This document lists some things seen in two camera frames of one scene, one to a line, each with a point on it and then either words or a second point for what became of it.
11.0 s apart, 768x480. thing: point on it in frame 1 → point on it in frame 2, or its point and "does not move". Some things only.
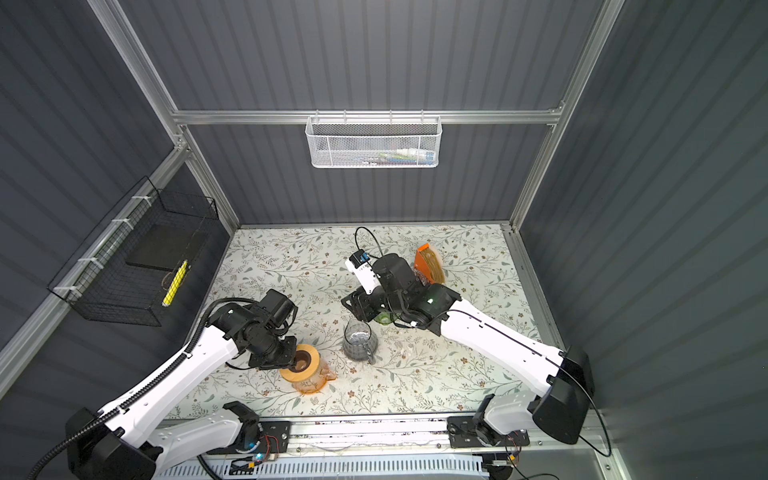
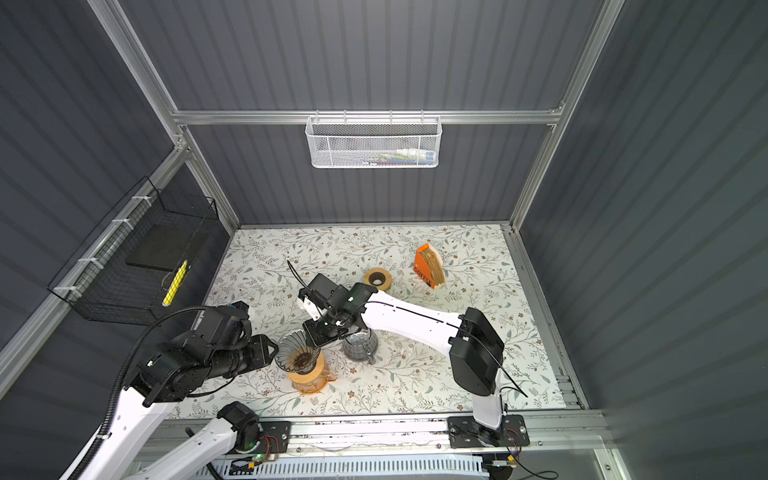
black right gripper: (360, 303) → (313, 334)
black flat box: (164, 245) does not move
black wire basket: (135, 263) does not move
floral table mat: (348, 365) does not move
